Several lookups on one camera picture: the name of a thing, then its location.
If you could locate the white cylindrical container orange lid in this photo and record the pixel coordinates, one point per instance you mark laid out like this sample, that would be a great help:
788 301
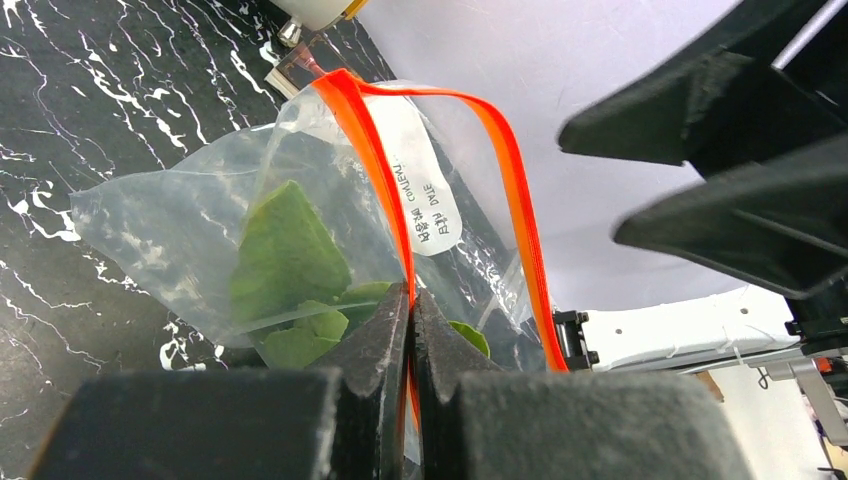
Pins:
313 15

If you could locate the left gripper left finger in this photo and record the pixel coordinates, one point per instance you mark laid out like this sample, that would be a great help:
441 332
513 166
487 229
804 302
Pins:
340 418

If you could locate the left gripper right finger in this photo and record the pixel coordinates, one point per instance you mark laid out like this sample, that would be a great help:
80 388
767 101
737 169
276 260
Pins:
479 421

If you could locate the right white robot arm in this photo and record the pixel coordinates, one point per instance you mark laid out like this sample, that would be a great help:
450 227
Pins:
736 324

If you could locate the clear zip top bag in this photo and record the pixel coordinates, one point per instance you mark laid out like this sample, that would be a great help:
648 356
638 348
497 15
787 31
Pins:
440 170

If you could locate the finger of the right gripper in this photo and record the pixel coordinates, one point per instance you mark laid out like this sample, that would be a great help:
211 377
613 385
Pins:
781 225
766 79

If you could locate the green leaf vegetable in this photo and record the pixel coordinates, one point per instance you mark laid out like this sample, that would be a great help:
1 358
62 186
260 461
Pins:
301 287

